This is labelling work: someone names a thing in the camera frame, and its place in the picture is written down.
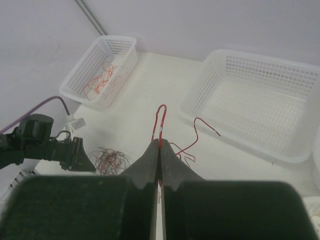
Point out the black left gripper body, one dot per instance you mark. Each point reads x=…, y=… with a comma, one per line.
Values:
x=32, y=140

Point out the white solid plastic tub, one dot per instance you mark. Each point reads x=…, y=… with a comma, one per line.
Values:
x=316, y=168

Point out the white perforated basket left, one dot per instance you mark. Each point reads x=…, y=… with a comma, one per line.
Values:
x=101, y=72

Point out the white perforated basket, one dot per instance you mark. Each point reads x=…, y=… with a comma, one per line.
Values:
x=101, y=72
x=265, y=105

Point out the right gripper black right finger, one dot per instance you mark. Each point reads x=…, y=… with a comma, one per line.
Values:
x=194, y=208

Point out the left aluminium frame post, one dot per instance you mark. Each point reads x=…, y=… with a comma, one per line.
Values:
x=91, y=16

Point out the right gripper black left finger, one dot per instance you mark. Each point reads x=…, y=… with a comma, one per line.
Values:
x=86, y=207

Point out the white perforated basket middle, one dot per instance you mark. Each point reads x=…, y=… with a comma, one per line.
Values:
x=265, y=105

